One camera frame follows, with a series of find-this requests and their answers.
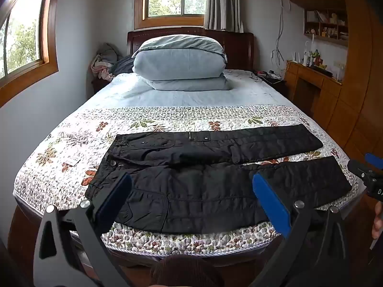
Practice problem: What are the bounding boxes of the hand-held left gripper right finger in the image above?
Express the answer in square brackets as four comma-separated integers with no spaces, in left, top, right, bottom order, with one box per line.
[252,172,352,287]

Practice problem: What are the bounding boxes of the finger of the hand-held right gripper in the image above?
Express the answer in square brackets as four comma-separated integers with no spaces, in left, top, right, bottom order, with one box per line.
[364,152,383,171]
[347,159,378,186]

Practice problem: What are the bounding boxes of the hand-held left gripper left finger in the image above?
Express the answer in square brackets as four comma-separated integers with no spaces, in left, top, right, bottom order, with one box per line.
[33,172,134,287]

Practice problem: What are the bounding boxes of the black pants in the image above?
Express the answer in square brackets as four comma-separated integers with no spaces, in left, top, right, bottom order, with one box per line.
[84,123,353,234]

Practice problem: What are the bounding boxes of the person's right hand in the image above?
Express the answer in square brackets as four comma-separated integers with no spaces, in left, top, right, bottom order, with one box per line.
[372,201,383,240]

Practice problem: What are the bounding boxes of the white paper tag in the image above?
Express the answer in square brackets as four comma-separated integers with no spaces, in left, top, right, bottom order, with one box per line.
[63,155,80,168]

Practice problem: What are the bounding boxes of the floral quilted bedspread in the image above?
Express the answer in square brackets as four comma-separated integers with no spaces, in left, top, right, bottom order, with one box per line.
[13,103,364,258]

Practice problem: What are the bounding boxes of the wooden wardrobe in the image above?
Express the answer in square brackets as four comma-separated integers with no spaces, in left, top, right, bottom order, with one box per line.
[287,0,383,168]

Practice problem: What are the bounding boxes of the wooden desk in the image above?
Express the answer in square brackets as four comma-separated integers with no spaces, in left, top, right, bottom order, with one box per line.
[283,61,343,135]

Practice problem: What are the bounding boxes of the dark wooden nightstand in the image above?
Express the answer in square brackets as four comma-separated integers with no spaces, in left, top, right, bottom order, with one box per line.
[91,78,114,94]

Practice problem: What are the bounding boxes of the light blue bed sheet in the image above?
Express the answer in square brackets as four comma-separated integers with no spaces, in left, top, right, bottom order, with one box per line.
[87,69,297,110]

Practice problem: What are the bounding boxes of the black bedside table with items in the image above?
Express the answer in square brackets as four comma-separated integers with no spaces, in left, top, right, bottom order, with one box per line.
[251,70,284,85]

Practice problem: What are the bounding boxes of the pink garment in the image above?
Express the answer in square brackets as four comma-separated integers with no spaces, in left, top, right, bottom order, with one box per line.
[91,61,116,81]

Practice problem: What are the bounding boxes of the dark striped garment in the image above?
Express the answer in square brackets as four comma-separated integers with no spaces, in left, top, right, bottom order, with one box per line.
[109,54,135,75]

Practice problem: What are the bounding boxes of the grey garment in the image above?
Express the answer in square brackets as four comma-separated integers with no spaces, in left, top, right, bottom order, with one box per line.
[96,42,123,66]

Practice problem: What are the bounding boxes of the dark wooden bed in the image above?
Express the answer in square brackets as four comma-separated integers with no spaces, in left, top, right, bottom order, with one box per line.
[7,27,368,287]

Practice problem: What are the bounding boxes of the grey blue pillow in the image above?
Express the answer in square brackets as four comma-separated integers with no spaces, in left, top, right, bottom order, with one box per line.
[138,34,226,63]

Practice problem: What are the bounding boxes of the large wooden framed window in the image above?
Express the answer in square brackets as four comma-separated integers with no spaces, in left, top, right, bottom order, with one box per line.
[0,0,62,108]

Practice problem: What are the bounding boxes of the small wooden framed window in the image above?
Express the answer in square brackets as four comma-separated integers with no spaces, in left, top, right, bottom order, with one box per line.
[135,0,210,30]

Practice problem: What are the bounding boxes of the grey curtain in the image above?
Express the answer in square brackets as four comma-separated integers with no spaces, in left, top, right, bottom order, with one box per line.
[203,0,244,33]

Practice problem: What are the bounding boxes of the wooden wall shelf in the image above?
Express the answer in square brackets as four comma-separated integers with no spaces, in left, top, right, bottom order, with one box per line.
[304,7,349,47]

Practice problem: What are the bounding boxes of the white hanging cables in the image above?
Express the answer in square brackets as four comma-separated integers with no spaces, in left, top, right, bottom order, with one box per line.
[274,0,292,66]

